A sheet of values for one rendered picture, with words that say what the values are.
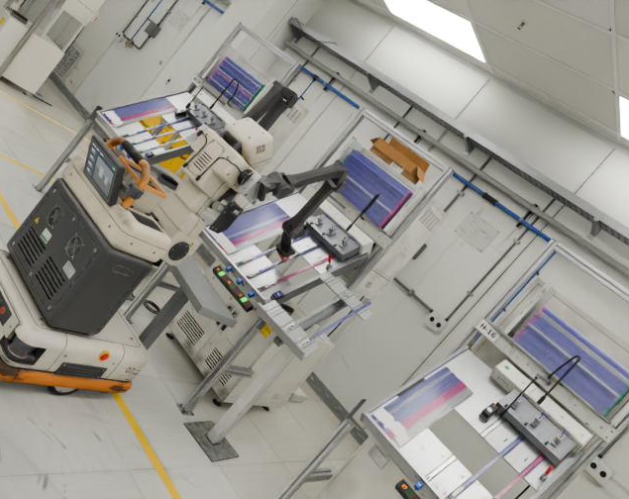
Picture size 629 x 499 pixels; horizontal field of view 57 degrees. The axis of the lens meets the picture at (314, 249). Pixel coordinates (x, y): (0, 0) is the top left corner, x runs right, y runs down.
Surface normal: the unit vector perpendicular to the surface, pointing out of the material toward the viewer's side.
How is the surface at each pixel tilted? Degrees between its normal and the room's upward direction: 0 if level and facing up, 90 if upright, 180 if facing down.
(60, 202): 90
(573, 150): 90
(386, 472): 90
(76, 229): 90
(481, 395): 44
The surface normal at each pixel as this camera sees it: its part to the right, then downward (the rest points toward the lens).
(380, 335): -0.46, -0.29
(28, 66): 0.61, 0.58
